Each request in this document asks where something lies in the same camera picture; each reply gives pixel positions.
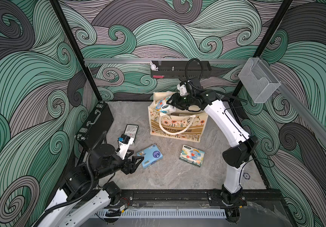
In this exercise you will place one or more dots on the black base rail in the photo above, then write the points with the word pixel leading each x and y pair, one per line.
pixel 134 197

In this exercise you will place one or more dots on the aluminium wall rail right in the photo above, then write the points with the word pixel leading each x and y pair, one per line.
pixel 304 86

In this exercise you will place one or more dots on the white rabbit figurine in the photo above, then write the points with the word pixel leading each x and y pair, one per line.
pixel 153 66

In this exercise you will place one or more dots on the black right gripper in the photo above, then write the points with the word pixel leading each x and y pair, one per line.
pixel 176 97

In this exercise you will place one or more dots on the clear acrylic wall box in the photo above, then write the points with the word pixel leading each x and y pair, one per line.
pixel 259 80

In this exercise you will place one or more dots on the black corner frame post right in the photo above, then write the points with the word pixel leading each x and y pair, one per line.
pixel 271 48

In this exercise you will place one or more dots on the black wall shelf tray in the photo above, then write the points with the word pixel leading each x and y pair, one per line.
pixel 182 70

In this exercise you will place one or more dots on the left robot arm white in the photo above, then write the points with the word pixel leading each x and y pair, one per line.
pixel 76 186

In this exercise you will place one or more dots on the elephant print tissue pack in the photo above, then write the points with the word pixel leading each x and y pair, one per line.
pixel 192 155

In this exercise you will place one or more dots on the green tissue pack upper left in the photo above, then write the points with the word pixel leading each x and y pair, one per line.
pixel 131 131

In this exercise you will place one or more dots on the aluminium wall rail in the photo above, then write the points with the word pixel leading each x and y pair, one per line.
pixel 159 60
pixel 304 86

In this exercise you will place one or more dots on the black briefcase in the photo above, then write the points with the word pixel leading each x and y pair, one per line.
pixel 97 124

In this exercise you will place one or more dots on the black corner frame post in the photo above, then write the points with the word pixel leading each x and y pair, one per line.
pixel 271 48
pixel 68 32

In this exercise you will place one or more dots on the floral canvas tote bag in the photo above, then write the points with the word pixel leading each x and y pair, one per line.
pixel 180 125

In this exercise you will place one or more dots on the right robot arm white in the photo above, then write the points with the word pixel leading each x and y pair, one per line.
pixel 241 142

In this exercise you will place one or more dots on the black corner frame post left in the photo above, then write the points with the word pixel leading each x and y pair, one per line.
pixel 68 32

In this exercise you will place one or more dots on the aluminium wall rail back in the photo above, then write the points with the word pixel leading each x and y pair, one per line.
pixel 159 60

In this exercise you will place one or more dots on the white slotted cable duct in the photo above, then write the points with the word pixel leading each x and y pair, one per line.
pixel 174 213

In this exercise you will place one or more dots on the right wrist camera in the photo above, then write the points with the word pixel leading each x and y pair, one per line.
pixel 186 88

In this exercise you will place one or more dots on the blue dog tissue pack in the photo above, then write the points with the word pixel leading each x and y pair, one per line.
pixel 151 155

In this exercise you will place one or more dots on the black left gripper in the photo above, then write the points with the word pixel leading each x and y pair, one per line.
pixel 131 166

